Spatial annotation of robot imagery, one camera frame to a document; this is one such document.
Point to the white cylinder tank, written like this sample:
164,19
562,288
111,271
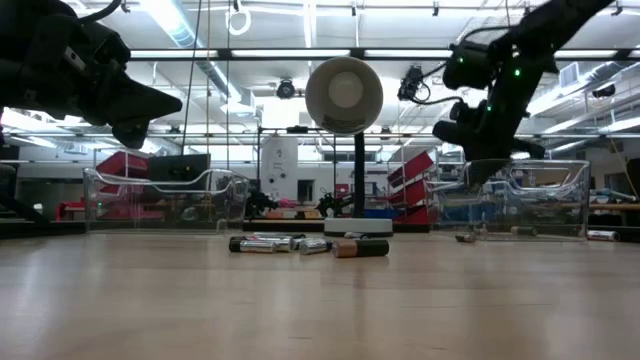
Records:
279,165

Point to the red storage bin stack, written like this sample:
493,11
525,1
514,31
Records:
122,165
412,170

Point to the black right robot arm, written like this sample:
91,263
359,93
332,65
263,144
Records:
540,30

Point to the black flat screen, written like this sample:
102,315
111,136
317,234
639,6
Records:
180,167

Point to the clear plastic bin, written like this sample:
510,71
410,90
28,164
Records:
550,200
150,210

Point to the silver air duct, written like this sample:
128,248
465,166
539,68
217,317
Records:
215,75

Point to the black aluminium table frame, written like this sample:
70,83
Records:
40,229

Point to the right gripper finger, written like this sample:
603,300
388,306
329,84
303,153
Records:
477,170
495,166

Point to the black overhead crossbar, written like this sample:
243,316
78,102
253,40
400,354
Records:
357,53

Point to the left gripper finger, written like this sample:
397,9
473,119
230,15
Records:
145,102

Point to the white desk lamp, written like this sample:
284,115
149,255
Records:
345,95

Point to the black ceiling device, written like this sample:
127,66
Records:
604,91

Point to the white ceiling vent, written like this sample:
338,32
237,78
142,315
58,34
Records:
570,75

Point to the wooden workbench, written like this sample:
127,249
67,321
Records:
615,206

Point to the black overhead camera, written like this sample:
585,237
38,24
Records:
411,82

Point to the small black robot arm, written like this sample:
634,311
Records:
330,204
257,202

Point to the black round spotlight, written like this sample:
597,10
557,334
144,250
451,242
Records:
285,89

